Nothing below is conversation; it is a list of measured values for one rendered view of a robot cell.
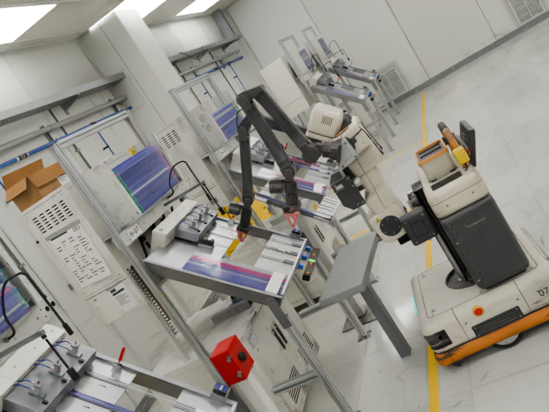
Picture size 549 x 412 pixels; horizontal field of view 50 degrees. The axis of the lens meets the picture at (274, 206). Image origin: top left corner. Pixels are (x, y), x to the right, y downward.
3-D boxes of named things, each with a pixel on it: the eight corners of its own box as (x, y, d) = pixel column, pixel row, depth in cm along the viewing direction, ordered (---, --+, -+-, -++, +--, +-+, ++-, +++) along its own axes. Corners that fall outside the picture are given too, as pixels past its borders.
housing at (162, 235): (195, 222, 354) (198, 201, 349) (163, 258, 310) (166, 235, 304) (183, 219, 355) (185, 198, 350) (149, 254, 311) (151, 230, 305)
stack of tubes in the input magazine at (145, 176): (180, 181, 345) (153, 141, 340) (143, 212, 298) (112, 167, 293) (164, 190, 349) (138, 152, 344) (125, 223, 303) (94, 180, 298)
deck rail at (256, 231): (305, 248, 346) (307, 239, 344) (305, 249, 344) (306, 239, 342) (190, 218, 356) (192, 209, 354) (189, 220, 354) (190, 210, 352)
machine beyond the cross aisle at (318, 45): (403, 109, 947) (342, 5, 911) (401, 121, 873) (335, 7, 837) (331, 150, 998) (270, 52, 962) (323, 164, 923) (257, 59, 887)
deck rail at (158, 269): (280, 306, 284) (283, 296, 282) (279, 309, 282) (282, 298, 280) (143, 269, 294) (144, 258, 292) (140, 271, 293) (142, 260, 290)
